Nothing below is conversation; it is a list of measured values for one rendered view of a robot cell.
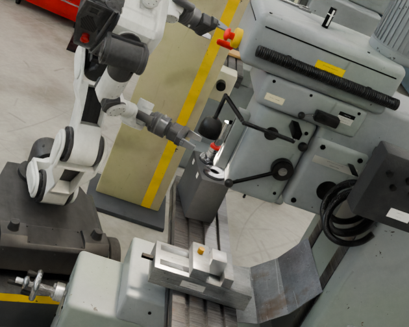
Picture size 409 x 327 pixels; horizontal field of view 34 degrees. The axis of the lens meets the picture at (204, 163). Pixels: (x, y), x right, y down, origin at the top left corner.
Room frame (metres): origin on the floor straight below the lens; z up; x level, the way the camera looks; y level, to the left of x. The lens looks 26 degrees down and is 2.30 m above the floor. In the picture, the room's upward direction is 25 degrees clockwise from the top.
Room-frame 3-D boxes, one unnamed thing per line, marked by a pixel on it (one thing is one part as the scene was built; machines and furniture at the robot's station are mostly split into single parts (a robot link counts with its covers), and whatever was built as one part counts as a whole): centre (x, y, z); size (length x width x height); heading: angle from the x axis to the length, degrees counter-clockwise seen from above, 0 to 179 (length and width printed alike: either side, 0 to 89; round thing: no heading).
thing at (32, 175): (2.52, 0.57, 0.68); 0.21 x 0.20 x 0.13; 30
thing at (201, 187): (2.41, -0.03, 1.04); 0.22 x 0.12 x 0.20; 22
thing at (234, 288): (1.92, -0.15, 0.99); 0.35 x 0.15 x 0.11; 103
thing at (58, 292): (1.93, 0.33, 0.64); 0.16 x 0.12 x 0.12; 103
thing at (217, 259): (1.93, -0.18, 1.04); 0.06 x 0.05 x 0.06; 13
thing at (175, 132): (2.48, 0.18, 1.17); 0.13 x 0.12 x 0.10; 175
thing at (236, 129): (2.01, -0.05, 1.44); 0.04 x 0.04 x 0.21; 13
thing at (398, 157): (1.78, -0.52, 1.62); 0.20 x 0.09 x 0.21; 103
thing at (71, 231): (2.49, 0.56, 0.59); 0.64 x 0.52 x 0.33; 30
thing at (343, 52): (2.04, -0.17, 1.81); 0.47 x 0.26 x 0.16; 103
